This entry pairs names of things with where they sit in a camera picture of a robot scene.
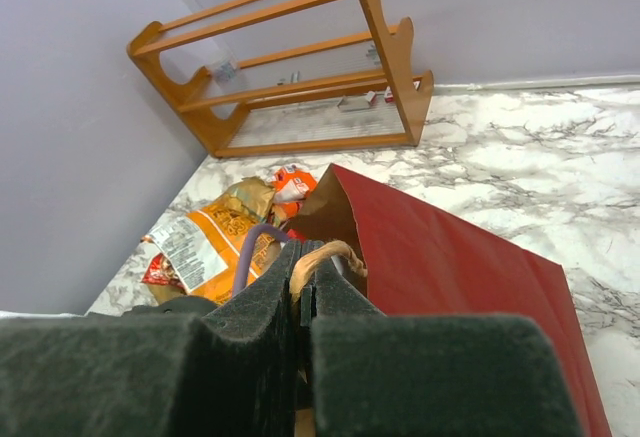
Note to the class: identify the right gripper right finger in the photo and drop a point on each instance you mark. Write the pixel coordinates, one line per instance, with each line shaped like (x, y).
(374, 375)

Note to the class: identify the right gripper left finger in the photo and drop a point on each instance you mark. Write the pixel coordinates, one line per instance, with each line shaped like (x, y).
(229, 373)

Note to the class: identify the red brown paper bag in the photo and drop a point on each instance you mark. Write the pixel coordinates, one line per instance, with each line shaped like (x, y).
(422, 260)

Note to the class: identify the red pretzel snack bag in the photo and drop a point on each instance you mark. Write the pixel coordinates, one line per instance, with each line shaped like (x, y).
(161, 272)

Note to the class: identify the yellow Werther's candy bag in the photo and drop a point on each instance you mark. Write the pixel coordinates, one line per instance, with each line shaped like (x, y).
(204, 248)

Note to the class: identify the gold teal chips bag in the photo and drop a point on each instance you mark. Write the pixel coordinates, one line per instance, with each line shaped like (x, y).
(251, 196)

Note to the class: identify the orange white snack packet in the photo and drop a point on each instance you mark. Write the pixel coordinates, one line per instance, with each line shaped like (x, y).
(292, 184)

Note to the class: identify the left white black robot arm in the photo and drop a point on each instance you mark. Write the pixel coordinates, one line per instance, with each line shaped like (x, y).
(185, 304)

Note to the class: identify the small patterned cup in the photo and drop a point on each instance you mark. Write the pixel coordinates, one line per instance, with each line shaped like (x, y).
(224, 70)

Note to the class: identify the orange wooden rack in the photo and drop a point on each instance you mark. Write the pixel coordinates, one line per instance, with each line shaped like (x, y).
(313, 76)

